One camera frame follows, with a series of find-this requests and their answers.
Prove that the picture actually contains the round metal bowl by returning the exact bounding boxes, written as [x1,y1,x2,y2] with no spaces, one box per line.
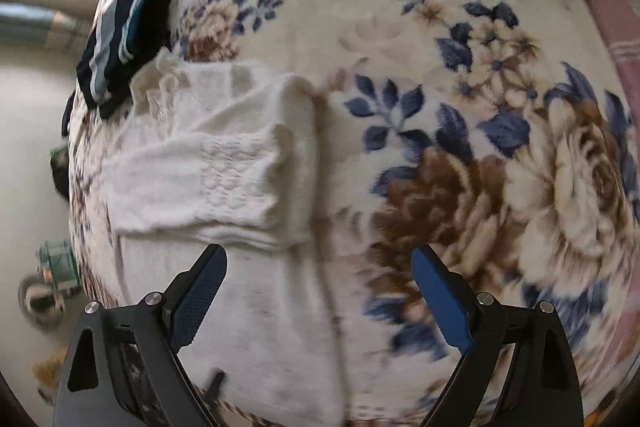
[18,275,68,325]

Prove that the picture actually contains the dark object beside bed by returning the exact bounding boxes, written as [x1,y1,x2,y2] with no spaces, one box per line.
[49,146,72,202]

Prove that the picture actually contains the green box on floor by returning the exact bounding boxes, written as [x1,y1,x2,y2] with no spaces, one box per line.
[39,238,81,295]

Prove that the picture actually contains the grey pipe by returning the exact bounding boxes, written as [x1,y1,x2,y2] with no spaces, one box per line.
[0,3,93,52]

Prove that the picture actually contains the white knit sweater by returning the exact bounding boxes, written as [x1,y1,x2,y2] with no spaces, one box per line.
[102,49,363,425]

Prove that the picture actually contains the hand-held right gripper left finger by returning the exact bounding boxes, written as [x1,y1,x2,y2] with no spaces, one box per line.
[52,243,229,427]

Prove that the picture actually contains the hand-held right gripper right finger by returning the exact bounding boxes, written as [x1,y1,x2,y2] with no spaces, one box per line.
[410,244,586,427]

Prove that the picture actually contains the navy striped garment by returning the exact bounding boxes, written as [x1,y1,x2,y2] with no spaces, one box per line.
[76,0,175,120]

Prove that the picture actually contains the floral plush blanket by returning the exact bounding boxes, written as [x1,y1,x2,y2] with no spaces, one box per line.
[65,0,633,427]

